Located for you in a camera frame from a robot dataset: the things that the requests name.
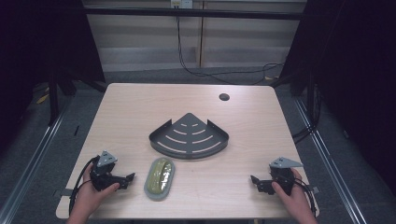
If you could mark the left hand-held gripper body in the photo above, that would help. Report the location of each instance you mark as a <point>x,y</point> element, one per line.
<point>102,179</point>

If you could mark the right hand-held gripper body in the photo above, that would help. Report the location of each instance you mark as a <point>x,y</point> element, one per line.
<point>281,177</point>

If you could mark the person's left hand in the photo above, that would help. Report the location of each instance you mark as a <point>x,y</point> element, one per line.
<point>87,196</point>

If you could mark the person's right hand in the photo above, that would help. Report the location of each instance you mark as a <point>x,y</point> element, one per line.
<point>295,199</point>

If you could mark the green packaged item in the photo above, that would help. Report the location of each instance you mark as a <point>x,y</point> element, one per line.
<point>148,190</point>

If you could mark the yellow-green soap bar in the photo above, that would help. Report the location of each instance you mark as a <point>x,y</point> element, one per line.
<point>159,176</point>

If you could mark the dark grey corner shelf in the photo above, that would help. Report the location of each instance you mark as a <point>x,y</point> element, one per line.
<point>188,137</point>

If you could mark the dark round table grommet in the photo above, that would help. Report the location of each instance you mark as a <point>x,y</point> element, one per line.
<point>224,96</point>

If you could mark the black metal stand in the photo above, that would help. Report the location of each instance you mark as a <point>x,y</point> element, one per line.
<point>53,99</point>

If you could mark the yellow floor tape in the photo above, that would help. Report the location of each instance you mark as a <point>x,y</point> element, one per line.
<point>42,98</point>

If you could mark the black curtain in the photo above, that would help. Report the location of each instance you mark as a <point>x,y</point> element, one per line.
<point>355,62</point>
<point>37,46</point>

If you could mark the grey table bracket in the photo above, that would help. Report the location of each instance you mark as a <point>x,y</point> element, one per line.
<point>315,189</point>
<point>63,192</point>

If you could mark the silver floor rail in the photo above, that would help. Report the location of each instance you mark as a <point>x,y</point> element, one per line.
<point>28,168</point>
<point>330,168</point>

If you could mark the black horizontal frame bar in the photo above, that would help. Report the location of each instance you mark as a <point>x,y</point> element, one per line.
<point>193,13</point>

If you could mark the white wall socket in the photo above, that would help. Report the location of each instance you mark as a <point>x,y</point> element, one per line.
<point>181,3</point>

